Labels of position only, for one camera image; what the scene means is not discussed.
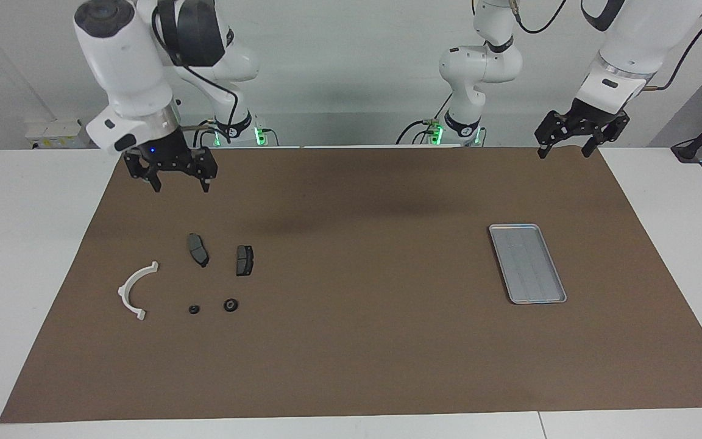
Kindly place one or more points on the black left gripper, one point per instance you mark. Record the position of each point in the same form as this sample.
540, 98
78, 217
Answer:
588, 117

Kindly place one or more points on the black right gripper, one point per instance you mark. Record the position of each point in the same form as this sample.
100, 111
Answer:
168, 155

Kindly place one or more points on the large black bearing gear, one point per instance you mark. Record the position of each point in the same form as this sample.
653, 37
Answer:
231, 305

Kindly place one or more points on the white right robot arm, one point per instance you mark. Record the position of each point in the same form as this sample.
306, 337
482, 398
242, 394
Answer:
125, 55

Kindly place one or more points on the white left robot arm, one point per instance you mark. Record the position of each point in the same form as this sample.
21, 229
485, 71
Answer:
479, 67

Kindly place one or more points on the silver metal tray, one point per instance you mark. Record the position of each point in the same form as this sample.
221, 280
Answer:
528, 265

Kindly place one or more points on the elongated dark brake pad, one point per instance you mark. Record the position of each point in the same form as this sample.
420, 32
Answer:
197, 250

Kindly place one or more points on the rectangular dark brake pad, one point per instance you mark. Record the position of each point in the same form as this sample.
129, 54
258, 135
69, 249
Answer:
245, 261

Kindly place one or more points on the white box with labels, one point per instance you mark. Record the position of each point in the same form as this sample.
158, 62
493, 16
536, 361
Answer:
58, 133

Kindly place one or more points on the brown table mat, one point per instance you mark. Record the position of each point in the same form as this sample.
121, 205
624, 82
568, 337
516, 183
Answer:
351, 341

